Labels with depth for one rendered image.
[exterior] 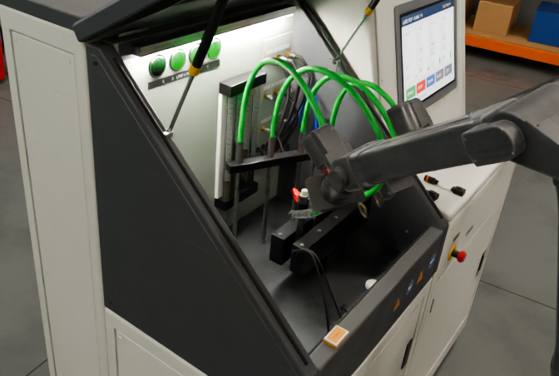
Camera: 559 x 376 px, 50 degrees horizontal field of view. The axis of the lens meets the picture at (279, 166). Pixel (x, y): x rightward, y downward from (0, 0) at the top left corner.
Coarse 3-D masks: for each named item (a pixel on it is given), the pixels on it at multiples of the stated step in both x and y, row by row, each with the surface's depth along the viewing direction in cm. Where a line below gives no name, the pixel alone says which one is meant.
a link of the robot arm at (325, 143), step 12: (312, 132) 103; (324, 132) 102; (336, 132) 103; (312, 144) 103; (324, 144) 101; (336, 144) 102; (348, 144) 102; (312, 156) 104; (324, 156) 101; (336, 156) 101; (336, 168) 96; (336, 180) 96; (348, 180) 95; (336, 192) 99
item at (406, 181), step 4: (404, 176) 122; (408, 176) 122; (388, 180) 119; (392, 180) 120; (396, 180) 120; (400, 180) 121; (404, 180) 121; (408, 180) 122; (388, 184) 119; (392, 184) 119; (396, 184) 120; (400, 184) 120; (404, 184) 121; (408, 184) 122; (412, 184) 122; (388, 188) 119; (392, 188) 119; (396, 188) 119; (400, 188) 120; (404, 188) 121; (388, 192) 119; (392, 192) 119
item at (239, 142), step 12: (264, 60) 130; (276, 60) 125; (252, 72) 135; (252, 84) 138; (300, 84) 119; (312, 96) 117; (240, 108) 143; (312, 108) 117; (240, 120) 145; (240, 132) 146; (240, 144) 148
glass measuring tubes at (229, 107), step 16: (240, 80) 148; (256, 80) 152; (224, 96) 148; (240, 96) 150; (256, 96) 156; (224, 112) 150; (256, 112) 159; (224, 128) 153; (256, 128) 161; (224, 144) 155; (224, 160) 156; (224, 176) 158; (240, 176) 165; (224, 192) 161; (240, 192) 165; (224, 208) 161
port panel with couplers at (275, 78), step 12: (276, 36) 160; (288, 36) 164; (264, 48) 156; (276, 48) 161; (288, 48) 166; (276, 72) 165; (264, 84) 162; (276, 84) 167; (264, 96) 164; (276, 96) 170; (264, 108) 166; (264, 120) 168; (264, 132) 171
